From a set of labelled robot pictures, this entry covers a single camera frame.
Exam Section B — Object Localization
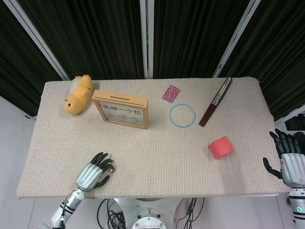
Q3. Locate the beige woven tablecloth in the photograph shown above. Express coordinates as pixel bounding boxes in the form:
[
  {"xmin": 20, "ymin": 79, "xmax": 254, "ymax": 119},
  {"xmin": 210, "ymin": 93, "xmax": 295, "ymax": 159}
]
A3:
[{"xmin": 14, "ymin": 76, "xmax": 293, "ymax": 200}]

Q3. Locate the pink patterned card deck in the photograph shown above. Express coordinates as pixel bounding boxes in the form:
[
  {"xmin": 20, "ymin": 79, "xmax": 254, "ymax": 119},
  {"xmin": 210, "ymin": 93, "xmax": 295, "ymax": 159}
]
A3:
[{"xmin": 163, "ymin": 84, "xmax": 181, "ymax": 104}]

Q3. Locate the white metal frame post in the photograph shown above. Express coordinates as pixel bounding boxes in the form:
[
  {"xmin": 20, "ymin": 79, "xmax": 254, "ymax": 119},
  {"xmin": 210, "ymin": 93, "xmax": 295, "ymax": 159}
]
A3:
[
  {"xmin": 212, "ymin": 0, "xmax": 265, "ymax": 79},
  {"xmin": 139, "ymin": 0, "xmax": 155, "ymax": 79},
  {"xmin": 3, "ymin": 0, "xmax": 70, "ymax": 81}
]

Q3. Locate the dark red folded fan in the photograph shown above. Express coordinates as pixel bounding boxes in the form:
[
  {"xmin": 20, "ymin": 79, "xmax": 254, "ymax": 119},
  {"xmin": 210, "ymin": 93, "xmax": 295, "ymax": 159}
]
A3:
[{"xmin": 199, "ymin": 75, "xmax": 233, "ymax": 127}]

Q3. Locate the red foam block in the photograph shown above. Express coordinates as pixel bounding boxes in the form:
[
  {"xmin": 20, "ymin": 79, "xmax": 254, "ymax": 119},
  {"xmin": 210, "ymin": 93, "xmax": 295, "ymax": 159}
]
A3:
[{"xmin": 208, "ymin": 135, "xmax": 234, "ymax": 159}]

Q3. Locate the black pleated curtain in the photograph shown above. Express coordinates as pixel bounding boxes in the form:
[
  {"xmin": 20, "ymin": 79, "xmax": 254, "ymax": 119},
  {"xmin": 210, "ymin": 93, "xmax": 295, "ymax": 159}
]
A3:
[
  {"xmin": 18, "ymin": 0, "xmax": 146, "ymax": 81},
  {"xmin": 0, "ymin": 0, "xmax": 64, "ymax": 116},
  {"xmin": 218, "ymin": 0, "xmax": 305, "ymax": 122},
  {"xmin": 152, "ymin": 0, "xmax": 251, "ymax": 79}
]

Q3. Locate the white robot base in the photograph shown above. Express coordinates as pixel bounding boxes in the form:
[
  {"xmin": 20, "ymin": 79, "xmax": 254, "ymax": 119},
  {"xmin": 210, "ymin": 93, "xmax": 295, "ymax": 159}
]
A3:
[{"xmin": 113, "ymin": 197, "xmax": 184, "ymax": 229}]

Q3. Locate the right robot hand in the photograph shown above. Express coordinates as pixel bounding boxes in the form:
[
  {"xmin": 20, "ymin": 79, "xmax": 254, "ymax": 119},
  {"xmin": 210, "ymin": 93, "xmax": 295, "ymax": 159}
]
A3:
[{"xmin": 263, "ymin": 128, "xmax": 305, "ymax": 189}]

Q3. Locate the blue ring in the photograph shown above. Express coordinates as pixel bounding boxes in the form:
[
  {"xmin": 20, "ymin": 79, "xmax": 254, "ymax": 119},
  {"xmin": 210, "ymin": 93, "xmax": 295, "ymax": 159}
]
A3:
[{"xmin": 169, "ymin": 103, "xmax": 197, "ymax": 129}]

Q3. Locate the black equipment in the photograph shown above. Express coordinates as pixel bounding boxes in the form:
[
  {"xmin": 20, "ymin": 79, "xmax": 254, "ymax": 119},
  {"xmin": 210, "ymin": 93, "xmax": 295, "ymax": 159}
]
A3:
[{"xmin": 283, "ymin": 114, "xmax": 305, "ymax": 134}]

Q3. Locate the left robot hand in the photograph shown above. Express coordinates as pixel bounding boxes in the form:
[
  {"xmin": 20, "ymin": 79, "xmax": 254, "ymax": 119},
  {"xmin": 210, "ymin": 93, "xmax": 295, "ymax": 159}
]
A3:
[{"xmin": 75, "ymin": 152, "xmax": 116, "ymax": 192}]

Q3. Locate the wooden frame coin box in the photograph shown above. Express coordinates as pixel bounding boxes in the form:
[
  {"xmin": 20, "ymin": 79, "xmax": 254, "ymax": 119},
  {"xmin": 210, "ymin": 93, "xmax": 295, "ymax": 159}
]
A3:
[{"xmin": 91, "ymin": 89, "xmax": 150, "ymax": 130}]

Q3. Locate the black cable bundle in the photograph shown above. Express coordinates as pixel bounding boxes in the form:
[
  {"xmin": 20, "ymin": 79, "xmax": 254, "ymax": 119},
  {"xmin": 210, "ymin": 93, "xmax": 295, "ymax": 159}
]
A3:
[
  {"xmin": 173, "ymin": 197, "xmax": 205, "ymax": 229},
  {"xmin": 97, "ymin": 198, "xmax": 127, "ymax": 229}
]

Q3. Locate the yellow plush toy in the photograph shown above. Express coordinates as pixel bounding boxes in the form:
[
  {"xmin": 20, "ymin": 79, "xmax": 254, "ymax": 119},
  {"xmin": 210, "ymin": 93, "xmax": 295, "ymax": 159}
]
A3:
[{"xmin": 63, "ymin": 74, "xmax": 93, "ymax": 115}]

